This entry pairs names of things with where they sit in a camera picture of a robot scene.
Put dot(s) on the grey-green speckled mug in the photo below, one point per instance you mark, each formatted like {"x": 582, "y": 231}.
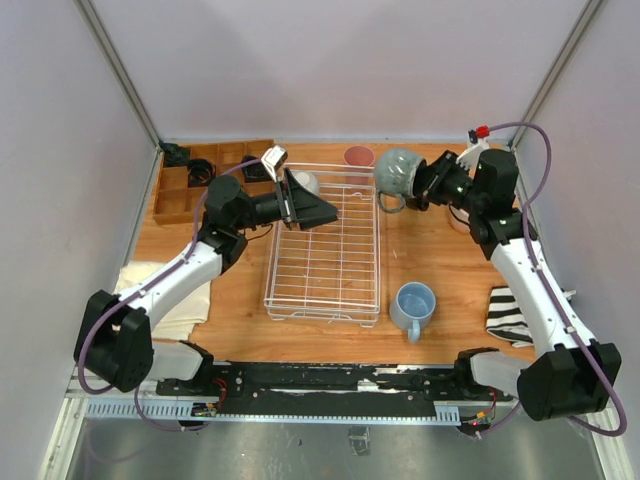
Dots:
{"x": 394, "y": 174}

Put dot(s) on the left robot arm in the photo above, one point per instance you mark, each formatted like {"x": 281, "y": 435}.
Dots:
{"x": 114, "y": 348}

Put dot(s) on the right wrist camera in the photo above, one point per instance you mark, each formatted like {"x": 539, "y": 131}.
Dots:
{"x": 469, "y": 158}

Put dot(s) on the cream folded cloth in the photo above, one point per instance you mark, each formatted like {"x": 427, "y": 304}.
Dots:
{"x": 178, "y": 303}

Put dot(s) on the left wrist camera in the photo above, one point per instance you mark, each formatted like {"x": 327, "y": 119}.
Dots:
{"x": 272, "y": 160}

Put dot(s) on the pink tumbler cup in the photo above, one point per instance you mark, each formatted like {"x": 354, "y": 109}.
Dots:
{"x": 359, "y": 160}

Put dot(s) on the rolled black patterned tie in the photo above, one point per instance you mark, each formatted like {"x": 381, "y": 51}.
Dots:
{"x": 253, "y": 171}

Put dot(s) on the grey slotted cable duct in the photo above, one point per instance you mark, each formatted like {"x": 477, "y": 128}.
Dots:
{"x": 191, "y": 411}

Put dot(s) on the light pink mug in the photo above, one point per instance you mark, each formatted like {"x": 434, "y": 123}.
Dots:
{"x": 459, "y": 220}

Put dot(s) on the black white striped cloth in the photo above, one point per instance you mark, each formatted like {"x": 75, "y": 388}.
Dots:
{"x": 505, "y": 320}

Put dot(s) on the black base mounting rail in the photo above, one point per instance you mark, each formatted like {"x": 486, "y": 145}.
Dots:
{"x": 322, "y": 387}

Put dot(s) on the light blue mug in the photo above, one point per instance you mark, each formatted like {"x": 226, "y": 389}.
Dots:
{"x": 412, "y": 308}

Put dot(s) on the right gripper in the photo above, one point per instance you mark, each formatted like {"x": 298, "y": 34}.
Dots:
{"x": 429, "y": 179}

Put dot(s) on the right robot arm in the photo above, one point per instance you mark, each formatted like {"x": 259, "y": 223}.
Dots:
{"x": 573, "y": 374}

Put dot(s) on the rolled dark green tie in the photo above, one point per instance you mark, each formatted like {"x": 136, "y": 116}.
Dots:
{"x": 174, "y": 155}

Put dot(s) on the white speckled mug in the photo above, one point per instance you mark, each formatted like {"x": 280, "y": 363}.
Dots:
{"x": 306, "y": 182}

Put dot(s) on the white wire dish rack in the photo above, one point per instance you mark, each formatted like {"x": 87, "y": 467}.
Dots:
{"x": 330, "y": 273}

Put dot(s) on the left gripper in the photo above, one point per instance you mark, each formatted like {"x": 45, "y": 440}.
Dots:
{"x": 295, "y": 202}

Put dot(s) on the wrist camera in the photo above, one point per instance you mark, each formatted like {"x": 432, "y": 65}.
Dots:
{"x": 272, "y": 160}
{"x": 469, "y": 158}

